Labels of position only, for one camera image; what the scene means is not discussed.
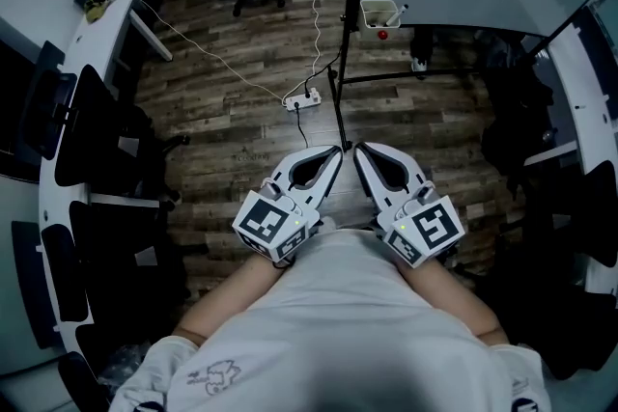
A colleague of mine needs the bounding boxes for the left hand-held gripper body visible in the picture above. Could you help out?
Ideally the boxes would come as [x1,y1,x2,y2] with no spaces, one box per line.
[232,180,322,264]

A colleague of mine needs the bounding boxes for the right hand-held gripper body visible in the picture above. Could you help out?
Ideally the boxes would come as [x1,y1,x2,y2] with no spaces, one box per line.
[376,181,467,268]

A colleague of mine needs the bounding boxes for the black marker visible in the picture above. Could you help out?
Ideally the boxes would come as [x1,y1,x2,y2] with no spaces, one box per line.
[385,3,410,28]

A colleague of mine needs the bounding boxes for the person's left forearm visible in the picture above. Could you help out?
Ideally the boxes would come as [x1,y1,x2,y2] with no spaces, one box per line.
[172,250,287,346]

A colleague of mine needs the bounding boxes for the person's right forearm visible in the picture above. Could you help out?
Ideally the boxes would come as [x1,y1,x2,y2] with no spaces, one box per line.
[399,255,509,347]

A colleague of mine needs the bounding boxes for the white power strip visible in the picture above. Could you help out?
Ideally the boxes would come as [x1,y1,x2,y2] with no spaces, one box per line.
[282,87,323,113]

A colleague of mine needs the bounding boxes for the black whiteboard stand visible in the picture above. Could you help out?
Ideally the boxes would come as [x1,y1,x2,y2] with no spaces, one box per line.
[326,0,618,153]

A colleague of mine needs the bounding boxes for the person's white shirt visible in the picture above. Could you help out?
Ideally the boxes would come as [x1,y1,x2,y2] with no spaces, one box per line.
[108,226,554,412]

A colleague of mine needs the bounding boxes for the white pen holder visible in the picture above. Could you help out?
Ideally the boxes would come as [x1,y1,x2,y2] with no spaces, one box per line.
[359,0,400,42]

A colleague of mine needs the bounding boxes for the black mesh chair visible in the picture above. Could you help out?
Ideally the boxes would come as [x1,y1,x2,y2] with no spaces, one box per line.
[41,201,190,325]
[53,64,190,205]

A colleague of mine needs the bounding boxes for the white desk with holes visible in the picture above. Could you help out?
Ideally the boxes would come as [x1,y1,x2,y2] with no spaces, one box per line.
[548,7,618,295]

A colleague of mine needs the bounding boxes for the curved white desk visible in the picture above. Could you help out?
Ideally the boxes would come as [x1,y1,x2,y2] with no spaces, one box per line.
[37,0,198,353]

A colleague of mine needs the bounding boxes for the yellow object on desk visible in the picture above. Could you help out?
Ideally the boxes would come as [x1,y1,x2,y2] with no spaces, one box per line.
[84,0,129,23]

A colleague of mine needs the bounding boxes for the black power cable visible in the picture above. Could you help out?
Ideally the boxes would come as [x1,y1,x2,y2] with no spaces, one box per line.
[293,103,313,150]

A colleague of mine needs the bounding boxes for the wavy white cable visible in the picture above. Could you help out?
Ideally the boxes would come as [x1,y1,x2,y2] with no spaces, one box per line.
[287,0,323,86]

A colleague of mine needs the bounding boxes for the long white cable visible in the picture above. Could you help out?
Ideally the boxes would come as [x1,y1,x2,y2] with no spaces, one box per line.
[133,0,287,102]

